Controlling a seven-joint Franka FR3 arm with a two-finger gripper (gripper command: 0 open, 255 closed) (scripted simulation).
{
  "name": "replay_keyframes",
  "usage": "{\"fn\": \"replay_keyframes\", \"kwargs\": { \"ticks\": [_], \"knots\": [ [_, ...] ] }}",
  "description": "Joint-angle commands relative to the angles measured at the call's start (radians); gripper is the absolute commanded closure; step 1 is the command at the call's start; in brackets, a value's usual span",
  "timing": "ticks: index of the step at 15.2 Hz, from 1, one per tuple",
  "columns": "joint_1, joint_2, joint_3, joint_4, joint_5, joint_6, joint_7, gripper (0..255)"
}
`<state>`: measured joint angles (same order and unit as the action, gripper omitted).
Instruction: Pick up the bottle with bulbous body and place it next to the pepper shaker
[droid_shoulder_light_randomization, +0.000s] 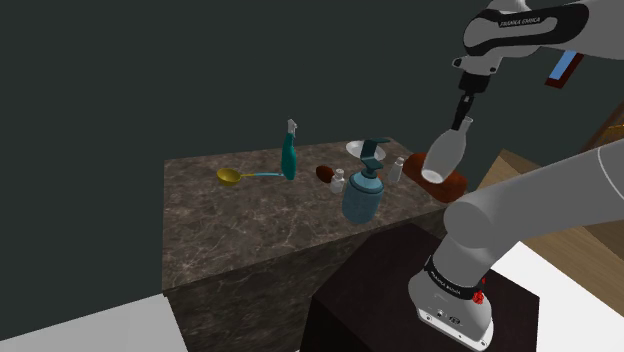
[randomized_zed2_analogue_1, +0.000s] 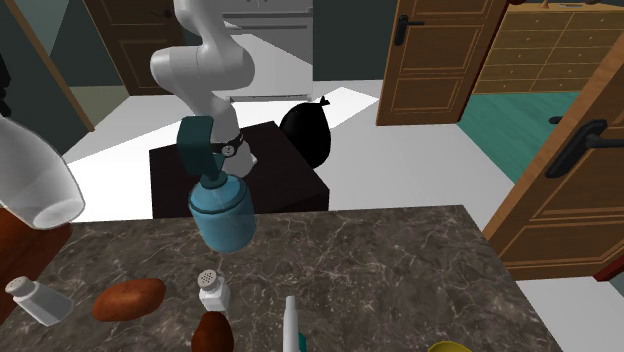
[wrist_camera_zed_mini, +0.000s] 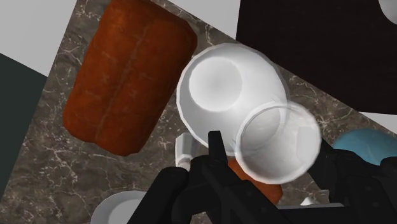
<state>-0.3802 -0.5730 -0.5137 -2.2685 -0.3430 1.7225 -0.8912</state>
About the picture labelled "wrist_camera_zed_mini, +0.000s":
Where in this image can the blue rounded object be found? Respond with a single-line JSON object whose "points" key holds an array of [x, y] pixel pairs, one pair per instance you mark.
{"points": [[363, 142]]}

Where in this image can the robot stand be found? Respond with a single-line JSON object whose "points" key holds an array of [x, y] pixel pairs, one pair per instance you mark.
{"points": [[316, 46]]}

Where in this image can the small orange-brown object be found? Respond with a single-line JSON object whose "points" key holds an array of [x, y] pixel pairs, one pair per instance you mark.
{"points": [[266, 190]]}

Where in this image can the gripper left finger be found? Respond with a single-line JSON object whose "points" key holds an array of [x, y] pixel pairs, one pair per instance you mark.
{"points": [[201, 186]]}

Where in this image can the white plate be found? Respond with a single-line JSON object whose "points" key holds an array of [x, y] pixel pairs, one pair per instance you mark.
{"points": [[118, 209]]}

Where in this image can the orange-brown bread loaf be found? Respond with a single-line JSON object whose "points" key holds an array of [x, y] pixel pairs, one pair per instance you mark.
{"points": [[124, 77]]}

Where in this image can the clear drinking glass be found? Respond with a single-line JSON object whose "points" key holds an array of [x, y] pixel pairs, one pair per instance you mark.
{"points": [[285, 149]]}

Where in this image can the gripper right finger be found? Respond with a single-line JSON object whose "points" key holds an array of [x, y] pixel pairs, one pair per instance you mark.
{"points": [[363, 186]]}

